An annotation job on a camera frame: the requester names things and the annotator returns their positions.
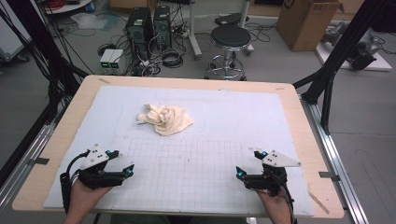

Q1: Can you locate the flat black case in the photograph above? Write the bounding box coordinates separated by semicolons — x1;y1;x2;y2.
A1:
214;12;250;27

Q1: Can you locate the slim black computer tower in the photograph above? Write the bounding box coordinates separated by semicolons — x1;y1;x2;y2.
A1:
152;5;173;50

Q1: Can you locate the thin wooden stick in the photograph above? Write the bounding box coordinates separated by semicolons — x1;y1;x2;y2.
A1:
307;186;331;215

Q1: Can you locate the brown cardboard box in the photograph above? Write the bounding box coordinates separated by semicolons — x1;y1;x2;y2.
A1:
276;0;344;52

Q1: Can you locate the white power supply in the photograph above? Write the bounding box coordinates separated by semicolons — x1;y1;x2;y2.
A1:
109;49;125;75
99;49;116;75

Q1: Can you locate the white floor board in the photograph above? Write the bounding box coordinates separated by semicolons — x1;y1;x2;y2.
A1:
315;29;393;73

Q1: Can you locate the white desk leg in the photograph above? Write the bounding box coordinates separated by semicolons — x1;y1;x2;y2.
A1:
187;0;204;61

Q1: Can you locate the black frame with cables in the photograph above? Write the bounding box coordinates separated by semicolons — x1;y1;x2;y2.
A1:
0;0;92;125

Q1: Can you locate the white round table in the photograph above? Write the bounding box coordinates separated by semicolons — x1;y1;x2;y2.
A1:
43;0;94;15

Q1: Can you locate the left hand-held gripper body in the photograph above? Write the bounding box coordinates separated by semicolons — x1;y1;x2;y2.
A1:
78;143;126;190

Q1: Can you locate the white gridded mat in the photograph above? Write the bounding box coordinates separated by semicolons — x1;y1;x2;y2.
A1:
43;85;315;217

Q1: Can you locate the black metal frame strut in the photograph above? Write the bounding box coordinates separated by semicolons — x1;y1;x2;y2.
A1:
292;0;390;135

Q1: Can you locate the person's left hand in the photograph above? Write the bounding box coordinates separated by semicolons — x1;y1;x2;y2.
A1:
65;179;114;218

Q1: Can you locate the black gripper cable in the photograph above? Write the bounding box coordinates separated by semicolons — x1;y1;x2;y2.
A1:
271;174;297;224
60;149;92;215

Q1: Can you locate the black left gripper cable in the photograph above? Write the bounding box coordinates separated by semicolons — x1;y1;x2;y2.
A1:
60;149;92;215

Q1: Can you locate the cream patterned cloth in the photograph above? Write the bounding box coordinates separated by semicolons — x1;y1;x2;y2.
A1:
135;103;194;137

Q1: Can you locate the black device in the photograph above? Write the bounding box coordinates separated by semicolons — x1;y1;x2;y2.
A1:
349;41;377;71

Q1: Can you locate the clear plastic bag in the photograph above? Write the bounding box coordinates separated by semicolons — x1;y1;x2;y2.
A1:
70;12;120;31

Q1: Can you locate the large black computer tower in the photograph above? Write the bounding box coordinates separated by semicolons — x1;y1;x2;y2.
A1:
125;7;155;61

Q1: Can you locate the aluminium rail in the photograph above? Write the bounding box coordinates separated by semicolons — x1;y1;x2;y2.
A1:
0;122;58;213
300;94;370;224

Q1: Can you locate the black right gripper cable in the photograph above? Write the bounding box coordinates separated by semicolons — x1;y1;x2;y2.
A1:
271;174;297;224

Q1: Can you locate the grey metal bracket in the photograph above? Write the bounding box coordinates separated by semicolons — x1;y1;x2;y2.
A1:
27;157;50;166
318;171;341;183

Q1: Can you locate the black round stool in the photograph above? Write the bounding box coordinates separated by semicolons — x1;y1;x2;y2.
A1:
204;23;255;82

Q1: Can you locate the person's right hand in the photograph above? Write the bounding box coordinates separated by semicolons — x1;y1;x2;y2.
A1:
256;188;293;222

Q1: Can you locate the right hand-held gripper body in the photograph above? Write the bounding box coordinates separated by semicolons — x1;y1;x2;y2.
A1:
244;149;302;198

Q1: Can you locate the black cable coil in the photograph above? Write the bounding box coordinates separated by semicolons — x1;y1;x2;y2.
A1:
161;49;185;69

